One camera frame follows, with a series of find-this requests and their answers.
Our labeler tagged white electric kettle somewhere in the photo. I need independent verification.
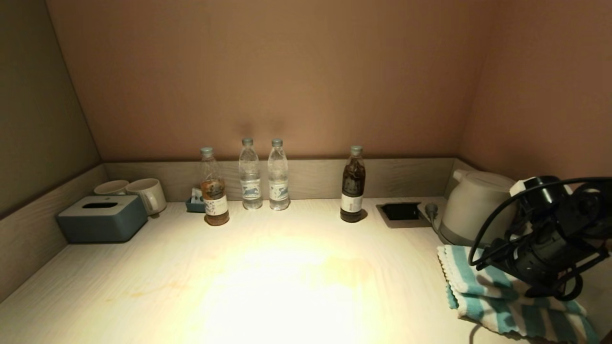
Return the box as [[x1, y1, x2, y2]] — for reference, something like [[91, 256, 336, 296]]
[[440, 169, 519, 247]]

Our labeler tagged teal white striped towel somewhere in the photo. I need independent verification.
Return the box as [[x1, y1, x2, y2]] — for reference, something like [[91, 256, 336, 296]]
[[437, 245, 598, 344]]

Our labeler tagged grey kettle base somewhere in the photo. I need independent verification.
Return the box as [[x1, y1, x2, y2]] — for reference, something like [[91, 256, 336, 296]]
[[437, 225, 493, 248]]

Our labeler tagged blue-grey tissue box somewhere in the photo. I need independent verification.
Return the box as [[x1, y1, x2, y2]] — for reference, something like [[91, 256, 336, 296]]
[[56, 195, 148, 244]]

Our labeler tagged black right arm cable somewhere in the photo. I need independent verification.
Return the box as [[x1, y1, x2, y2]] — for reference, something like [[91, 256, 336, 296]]
[[469, 178, 612, 268]]

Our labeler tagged bottle with dark liquid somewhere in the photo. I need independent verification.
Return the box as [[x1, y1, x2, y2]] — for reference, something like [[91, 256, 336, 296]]
[[340, 146, 367, 223]]

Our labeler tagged bottle with amber liquid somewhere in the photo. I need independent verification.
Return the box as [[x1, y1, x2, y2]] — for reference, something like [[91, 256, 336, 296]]
[[199, 147, 230, 226]]

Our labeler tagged clear water bottle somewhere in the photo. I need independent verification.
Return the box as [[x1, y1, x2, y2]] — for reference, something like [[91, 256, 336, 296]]
[[267, 138, 291, 211], [239, 138, 263, 210]]

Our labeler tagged white ceramic mug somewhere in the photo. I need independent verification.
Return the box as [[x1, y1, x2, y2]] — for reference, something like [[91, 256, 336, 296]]
[[94, 180, 130, 196], [126, 178, 167, 216]]

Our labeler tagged recessed black socket box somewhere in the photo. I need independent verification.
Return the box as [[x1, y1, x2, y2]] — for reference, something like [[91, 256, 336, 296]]
[[376, 202, 431, 229]]

